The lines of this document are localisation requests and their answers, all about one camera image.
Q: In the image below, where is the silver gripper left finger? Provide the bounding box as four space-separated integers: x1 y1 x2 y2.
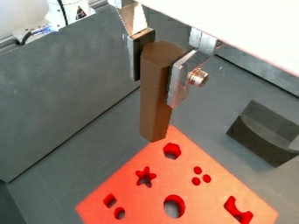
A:
115 2 155 81

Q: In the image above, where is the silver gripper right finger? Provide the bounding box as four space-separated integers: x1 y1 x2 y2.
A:
167 28 222 109

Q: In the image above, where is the brown hexagonal peg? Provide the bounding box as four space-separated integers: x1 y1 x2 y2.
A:
139 41 184 142

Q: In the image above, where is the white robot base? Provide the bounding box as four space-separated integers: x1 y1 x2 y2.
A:
13 0 96 46

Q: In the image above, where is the black foam block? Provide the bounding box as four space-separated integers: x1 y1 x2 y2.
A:
227 101 299 167

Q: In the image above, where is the red shape sorter board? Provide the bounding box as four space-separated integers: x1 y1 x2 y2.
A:
76 127 278 224

